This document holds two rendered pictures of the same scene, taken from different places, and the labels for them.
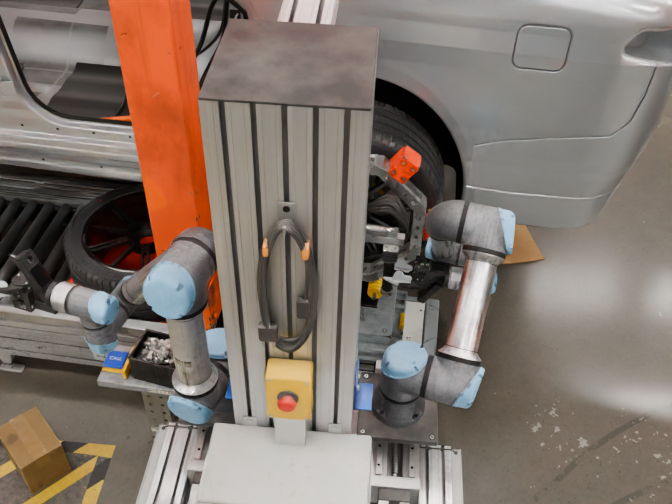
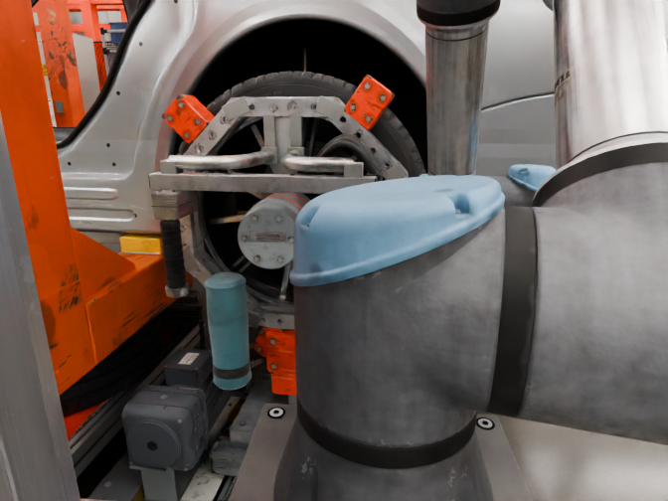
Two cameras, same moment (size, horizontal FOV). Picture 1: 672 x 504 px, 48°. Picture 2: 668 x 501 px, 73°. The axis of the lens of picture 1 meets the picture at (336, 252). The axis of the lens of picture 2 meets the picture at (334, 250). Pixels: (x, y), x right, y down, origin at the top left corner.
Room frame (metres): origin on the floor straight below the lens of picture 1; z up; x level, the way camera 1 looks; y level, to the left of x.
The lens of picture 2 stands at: (1.03, -0.16, 1.09)
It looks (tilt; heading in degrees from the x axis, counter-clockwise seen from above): 17 degrees down; 1
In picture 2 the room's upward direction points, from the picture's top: straight up
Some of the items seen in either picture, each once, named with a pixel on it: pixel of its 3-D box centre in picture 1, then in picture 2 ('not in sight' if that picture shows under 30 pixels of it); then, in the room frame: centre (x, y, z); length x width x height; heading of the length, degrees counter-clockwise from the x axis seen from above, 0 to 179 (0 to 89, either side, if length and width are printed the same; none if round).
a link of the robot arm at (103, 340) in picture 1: (103, 327); not in sight; (1.28, 0.59, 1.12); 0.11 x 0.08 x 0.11; 162
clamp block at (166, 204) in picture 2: not in sight; (175, 201); (1.87, 0.16, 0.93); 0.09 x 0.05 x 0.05; 173
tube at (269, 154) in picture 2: not in sight; (223, 142); (1.94, 0.08, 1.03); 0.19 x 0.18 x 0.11; 173
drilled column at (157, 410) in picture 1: (164, 408); not in sight; (1.67, 0.63, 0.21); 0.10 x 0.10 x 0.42; 83
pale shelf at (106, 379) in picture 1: (163, 372); not in sight; (1.67, 0.60, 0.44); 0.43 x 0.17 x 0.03; 83
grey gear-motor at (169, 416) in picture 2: not in sight; (193, 414); (2.13, 0.27, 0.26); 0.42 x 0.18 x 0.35; 173
